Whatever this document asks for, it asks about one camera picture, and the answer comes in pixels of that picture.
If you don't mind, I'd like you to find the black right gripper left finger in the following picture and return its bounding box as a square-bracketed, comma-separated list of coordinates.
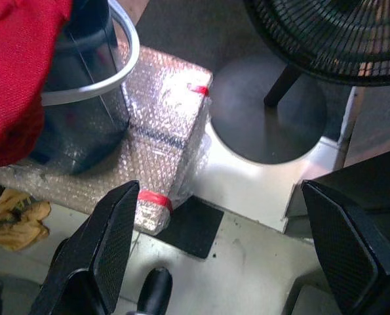
[29, 180, 140, 315]

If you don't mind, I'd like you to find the bubble-wrapped box with red tape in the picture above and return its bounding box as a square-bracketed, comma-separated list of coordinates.
[0, 45, 214, 236]

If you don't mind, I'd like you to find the black square floor mat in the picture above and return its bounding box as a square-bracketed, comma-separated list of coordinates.
[155, 196, 225, 260]

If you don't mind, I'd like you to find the black rounded robot foot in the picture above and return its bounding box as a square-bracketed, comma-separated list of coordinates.
[137, 267, 174, 315]

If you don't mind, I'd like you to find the yellow crumpled cloth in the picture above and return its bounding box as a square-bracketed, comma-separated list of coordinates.
[0, 189, 52, 252]

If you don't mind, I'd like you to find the black standing fan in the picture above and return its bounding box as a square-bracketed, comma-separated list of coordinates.
[210, 0, 390, 165]

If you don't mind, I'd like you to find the dark bin with white rim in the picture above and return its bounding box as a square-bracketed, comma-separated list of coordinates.
[29, 0, 141, 175]

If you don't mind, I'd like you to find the dark cabinet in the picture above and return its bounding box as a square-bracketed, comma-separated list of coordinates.
[284, 85, 390, 247]

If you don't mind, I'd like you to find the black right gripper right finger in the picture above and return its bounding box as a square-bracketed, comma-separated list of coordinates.
[301, 180, 390, 315]

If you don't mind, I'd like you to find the red cloth garment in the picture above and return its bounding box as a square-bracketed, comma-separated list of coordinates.
[0, 0, 74, 170]

